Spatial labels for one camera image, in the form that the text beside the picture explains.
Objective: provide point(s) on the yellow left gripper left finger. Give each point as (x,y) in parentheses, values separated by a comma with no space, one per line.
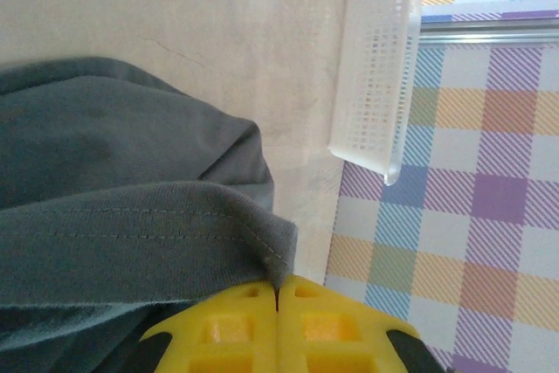
(227,329)

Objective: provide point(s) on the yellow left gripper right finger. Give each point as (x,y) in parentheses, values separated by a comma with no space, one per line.
(332,329)

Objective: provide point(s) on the grey inside-out t-shirt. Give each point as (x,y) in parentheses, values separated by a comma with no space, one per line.
(109,172)

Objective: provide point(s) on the white perforated plastic basket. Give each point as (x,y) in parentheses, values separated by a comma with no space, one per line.
(375,84)

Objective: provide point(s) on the aluminium frame post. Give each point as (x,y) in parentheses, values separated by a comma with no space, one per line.
(489,28)

